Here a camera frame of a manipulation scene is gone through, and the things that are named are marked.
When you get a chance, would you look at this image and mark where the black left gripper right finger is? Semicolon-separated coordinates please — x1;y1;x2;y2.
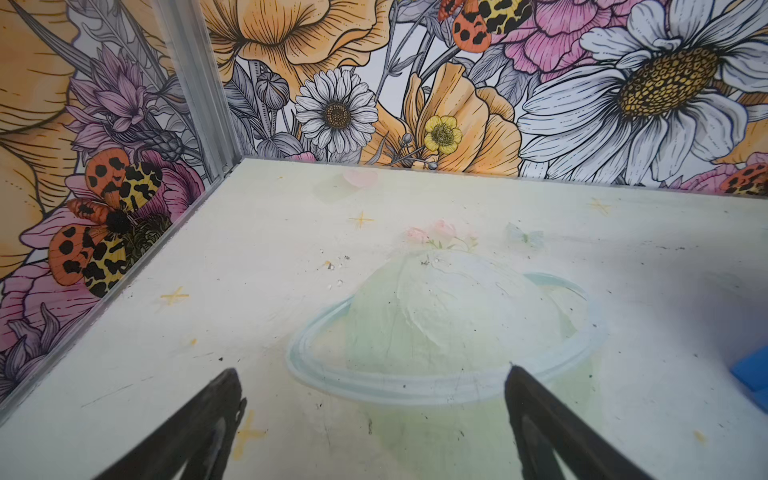
504;366;651;480

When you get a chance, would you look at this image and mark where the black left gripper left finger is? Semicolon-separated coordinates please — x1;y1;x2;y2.
97;368;247;479

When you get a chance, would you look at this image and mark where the blue plastic bin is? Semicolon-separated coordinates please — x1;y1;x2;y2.
730;346;768;413

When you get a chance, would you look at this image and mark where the aluminium corner post left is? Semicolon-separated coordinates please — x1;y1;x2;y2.
154;1;243;182

